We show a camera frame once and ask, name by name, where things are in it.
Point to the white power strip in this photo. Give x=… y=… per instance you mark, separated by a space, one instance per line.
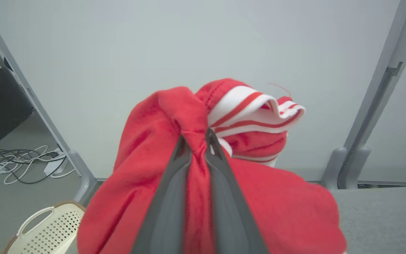
x=54 y=164

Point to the grey partition post double foot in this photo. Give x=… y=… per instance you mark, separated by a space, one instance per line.
x=375 y=116

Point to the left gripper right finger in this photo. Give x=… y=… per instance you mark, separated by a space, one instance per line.
x=229 y=211

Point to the red and white shorts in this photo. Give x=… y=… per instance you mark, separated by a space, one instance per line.
x=146 y=158

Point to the grey fabric upholstered platform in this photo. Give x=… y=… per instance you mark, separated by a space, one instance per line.
x=382 y=222

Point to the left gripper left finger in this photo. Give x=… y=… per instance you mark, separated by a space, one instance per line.
x=167 y=211

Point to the grey partition base rail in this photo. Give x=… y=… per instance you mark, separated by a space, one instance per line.
x=393 y=183

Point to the grey slanted partition frame leg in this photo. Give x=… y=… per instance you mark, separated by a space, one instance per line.
x=37 y=106

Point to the cream perforated laundry basket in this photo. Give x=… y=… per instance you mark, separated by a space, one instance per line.
x=48 y=229

